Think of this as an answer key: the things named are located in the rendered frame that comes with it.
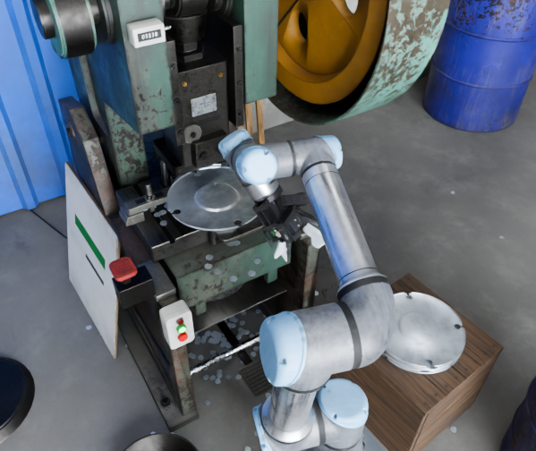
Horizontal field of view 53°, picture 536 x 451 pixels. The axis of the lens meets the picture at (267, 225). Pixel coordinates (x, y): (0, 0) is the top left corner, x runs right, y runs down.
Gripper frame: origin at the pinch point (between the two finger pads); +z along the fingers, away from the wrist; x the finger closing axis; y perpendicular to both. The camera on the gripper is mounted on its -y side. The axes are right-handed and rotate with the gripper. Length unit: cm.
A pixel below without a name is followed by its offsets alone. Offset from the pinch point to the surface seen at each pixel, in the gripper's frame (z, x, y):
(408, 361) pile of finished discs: 54, -4, -16
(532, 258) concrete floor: 104, 8, -126
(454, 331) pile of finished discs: 60, 5, -33
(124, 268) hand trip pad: -19.0, -42.0, 16.3
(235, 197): -14.0, -27.7, -18.4
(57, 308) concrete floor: 2, -139, -10
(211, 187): -19.2, -34.4, -19.4
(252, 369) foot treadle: 44, -56, -8
